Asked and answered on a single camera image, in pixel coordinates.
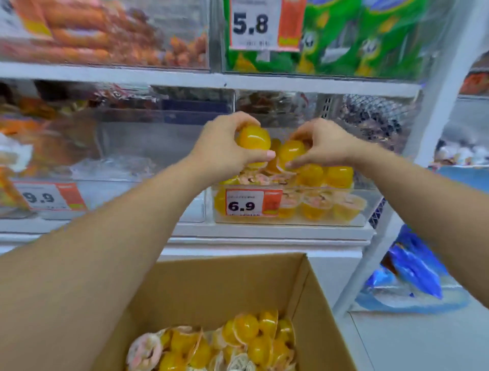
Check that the person's left hand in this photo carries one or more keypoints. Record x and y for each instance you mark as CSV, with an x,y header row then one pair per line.
x,y
217,149

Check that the person's right hand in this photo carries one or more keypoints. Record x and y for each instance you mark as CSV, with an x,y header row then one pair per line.
x,y
332,145

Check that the yellow jelly cup pink lid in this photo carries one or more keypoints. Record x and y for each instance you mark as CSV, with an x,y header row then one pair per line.
x,y
254,137
292,151

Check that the brown cardboard box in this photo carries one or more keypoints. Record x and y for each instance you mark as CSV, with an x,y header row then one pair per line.
x,y
214,286

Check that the pile of yellow jelly cups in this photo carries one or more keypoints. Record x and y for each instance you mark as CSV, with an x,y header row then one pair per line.
x,y
248,328

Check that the person's right forearm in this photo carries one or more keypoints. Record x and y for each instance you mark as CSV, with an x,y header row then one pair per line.
x,y
428,210

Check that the person's left forearm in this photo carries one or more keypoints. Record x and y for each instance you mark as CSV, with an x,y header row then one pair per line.
x,y
84,275

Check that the dark blue card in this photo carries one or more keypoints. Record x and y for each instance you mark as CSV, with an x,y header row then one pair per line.
x,y
191,109

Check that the pile of silver foil packets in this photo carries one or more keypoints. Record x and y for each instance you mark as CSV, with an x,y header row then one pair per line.
x,y
378,122

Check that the orange white price tag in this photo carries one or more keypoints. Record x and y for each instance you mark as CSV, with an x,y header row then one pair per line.
x,y
23,19
244,202
42,197
252,23

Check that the pile of brown sachets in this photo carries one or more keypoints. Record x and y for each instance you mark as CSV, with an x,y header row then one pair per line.
x,y
267,103

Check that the green sausage packet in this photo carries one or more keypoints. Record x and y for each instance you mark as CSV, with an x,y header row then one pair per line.
x,y
267,63
332,38
393,38

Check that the crumpled clear plastic bag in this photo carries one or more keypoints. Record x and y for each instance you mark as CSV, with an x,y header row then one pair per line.
x,y
114,168

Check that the pile of red snack packets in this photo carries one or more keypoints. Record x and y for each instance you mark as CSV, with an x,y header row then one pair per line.
x,y
122,95

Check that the pile of white red candies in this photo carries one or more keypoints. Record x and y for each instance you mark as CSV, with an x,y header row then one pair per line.
x,y
458,153

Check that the blue snack bags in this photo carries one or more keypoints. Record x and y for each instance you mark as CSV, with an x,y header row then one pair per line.
x,y
416,267

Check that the pile of orange snack packets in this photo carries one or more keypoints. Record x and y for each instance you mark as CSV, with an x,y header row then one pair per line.
x,y
57,137

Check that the white sausage packet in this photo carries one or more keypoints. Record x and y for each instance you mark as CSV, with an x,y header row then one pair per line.
x,y
15,153

